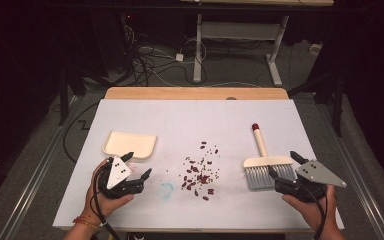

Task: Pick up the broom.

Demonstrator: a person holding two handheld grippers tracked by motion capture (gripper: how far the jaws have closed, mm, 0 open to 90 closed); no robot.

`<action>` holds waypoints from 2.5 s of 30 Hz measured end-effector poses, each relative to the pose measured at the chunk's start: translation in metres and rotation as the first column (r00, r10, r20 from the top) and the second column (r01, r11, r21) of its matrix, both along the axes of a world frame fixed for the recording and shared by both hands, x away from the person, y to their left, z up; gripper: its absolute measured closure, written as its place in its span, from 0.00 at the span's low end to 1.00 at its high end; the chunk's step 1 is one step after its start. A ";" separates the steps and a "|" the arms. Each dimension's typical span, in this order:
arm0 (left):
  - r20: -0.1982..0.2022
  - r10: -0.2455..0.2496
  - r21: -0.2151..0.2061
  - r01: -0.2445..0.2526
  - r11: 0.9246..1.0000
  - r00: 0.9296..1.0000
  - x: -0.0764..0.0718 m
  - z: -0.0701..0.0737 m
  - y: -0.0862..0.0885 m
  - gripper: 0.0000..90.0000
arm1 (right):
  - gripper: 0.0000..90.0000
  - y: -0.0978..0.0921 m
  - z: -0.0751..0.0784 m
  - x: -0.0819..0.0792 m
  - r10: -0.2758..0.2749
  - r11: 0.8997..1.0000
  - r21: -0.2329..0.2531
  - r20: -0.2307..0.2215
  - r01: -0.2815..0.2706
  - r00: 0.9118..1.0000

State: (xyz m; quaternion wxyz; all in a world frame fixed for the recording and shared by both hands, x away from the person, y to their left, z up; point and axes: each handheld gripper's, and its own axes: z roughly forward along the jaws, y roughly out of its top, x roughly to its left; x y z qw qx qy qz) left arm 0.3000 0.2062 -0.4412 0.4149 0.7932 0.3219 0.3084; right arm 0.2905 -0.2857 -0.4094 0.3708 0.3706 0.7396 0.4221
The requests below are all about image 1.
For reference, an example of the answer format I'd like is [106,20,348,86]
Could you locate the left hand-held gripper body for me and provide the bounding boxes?
[97,156,146,200]

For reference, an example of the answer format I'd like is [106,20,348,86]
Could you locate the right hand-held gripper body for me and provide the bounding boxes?
[274,159,348,204]

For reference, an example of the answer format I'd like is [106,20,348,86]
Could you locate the cream hand brush grey bristles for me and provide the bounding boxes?
[242,122,298,191]

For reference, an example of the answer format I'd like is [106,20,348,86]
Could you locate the scatter of red beans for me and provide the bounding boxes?
[165,140,222,202]

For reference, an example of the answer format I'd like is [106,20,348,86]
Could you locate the person's left hand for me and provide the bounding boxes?
[85,158,135,222]

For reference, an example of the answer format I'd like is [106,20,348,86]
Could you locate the person's right hand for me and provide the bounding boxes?
[281,184,338,232]

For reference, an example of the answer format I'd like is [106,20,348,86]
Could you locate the cream dustpan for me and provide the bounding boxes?
[102,130,158,160]

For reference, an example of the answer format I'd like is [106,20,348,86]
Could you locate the black metal stand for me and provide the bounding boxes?
[287,64,345,138]

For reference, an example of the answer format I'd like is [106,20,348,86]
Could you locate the white foam board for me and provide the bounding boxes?
[52,98,345,234]

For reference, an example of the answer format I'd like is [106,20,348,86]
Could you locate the wooden table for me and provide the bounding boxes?
[104,86,290,101]

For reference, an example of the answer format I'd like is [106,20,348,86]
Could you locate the white power strip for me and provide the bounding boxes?
[308,42,324,57]

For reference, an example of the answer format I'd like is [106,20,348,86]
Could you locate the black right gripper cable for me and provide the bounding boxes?
[298,183,328,240]

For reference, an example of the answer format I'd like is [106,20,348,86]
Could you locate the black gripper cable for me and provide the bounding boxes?
[298,183,328,240]
[91,165,122,240]

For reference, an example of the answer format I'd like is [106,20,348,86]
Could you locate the metal floor rail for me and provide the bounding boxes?
[0,94,83,240]
[315,101,384,240]

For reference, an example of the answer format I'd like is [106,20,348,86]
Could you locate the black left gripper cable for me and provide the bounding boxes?
[91,165,122,240]

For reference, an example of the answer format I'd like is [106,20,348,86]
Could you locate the red thread bracelet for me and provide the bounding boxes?
[72,215,100,230]

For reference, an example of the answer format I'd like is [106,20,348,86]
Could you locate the black floor cable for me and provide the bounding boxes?
[62,101,100,165]

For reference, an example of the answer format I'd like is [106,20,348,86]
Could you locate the tangle of floor cables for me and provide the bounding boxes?
[121,23,211,88]

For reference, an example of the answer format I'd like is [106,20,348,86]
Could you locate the white metal desk frame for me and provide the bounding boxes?
[179,0,335,87]

